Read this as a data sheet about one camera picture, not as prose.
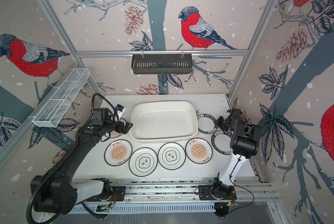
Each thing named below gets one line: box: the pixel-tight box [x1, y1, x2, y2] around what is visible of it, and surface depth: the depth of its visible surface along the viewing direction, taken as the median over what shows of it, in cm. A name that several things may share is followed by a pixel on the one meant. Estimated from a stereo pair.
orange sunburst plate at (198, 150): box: [185, 137, 214, 165], surface depth 91 cm
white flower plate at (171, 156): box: [157, 141, 187, 171], surface depth 89 cm
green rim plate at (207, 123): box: [196, 113, 218, 134], surface depth 103 cm
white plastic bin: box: [129, 100, 199, 143], surface depth 105 cm
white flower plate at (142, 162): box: [128, 147, 158, 177], surface depth 86 cm
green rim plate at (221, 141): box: [211, 130, 233, 155], surface depth 96 cm
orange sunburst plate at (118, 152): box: [104, 139, 133, 167], surface depth 90 cm
